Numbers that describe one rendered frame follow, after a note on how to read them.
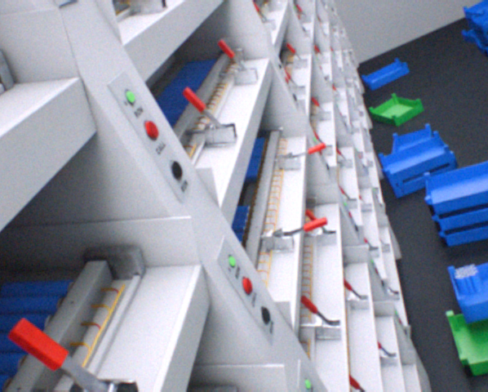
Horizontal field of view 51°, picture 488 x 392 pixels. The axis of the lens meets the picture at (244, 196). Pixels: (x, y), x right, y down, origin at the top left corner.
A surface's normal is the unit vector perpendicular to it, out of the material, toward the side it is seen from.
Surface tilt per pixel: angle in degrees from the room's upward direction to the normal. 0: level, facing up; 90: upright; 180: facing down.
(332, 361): 19
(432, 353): 0
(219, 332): 90
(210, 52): 90
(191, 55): 90
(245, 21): 90
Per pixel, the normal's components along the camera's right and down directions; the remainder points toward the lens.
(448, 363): -0.45, -0.80
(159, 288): -0.14, -0.86
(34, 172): 0.98, -0.06
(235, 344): -0.13, 0.50
